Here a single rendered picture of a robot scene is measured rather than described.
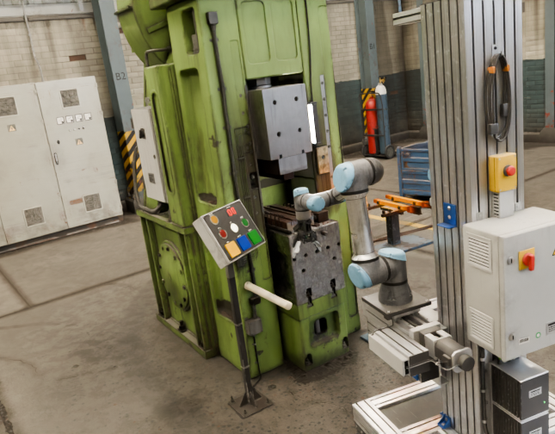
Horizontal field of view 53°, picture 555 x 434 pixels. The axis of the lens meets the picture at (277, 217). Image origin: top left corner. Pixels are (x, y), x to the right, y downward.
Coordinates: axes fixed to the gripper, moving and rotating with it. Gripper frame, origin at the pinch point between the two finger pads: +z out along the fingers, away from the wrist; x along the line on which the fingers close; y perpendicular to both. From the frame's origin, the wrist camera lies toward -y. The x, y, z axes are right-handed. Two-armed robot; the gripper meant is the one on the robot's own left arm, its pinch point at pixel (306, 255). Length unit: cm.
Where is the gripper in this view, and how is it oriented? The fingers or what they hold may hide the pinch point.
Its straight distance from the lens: 283.8
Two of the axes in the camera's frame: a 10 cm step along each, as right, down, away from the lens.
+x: 9.3, -2.1, 3.1
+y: 3.5, 2.0, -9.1
